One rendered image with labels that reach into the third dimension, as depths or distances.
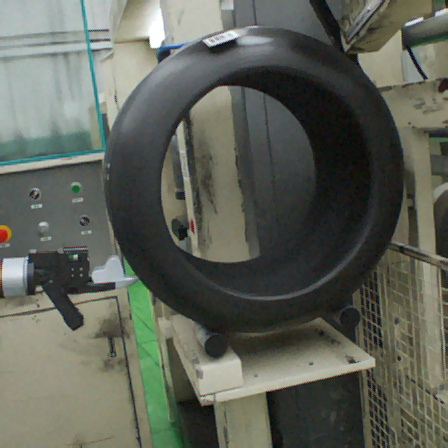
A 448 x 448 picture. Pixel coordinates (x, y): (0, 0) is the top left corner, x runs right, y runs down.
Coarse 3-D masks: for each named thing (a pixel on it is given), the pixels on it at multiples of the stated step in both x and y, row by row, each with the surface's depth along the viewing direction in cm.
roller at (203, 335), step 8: (192, 328) 125; (200, 328) 120; (208, 328) 118; (200, 336) 117; (208, 336) 114; (216, 336) 113; (208, 344) 113; (216, 344) 113; (224, 344) 114; (208, 352) 113; (216, 352) 114; (224, 352) 114
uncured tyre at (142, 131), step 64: (192, 64) 104; (256, 64) 105; (320, 64) 108; (128, 128) 105; (320, 128) 139; (384, 128) 113; (128, 192) 104; (320, 192) 142; (384, 192) 114; (128, 256) 109; (192, 256) 137; (320, 256) 140; (192, 320) 116; (256, 320) 112
